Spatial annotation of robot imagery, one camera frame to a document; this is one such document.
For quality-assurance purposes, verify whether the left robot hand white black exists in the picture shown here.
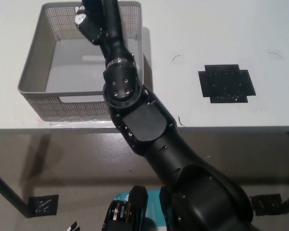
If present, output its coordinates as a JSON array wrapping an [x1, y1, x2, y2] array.
[[67, 220, 81, 231]]

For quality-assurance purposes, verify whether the clear adhesive tape strip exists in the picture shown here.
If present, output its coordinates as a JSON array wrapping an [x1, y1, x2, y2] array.
[[49, 118, 114, 128]]

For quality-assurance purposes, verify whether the grey perforated plastic basket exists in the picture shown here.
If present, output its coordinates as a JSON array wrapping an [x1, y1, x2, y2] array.
[[16, 1, 145, 122]]

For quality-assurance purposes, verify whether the black tape patch mat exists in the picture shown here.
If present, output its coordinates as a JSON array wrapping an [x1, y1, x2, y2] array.
[[198, 64, 257, 105]]

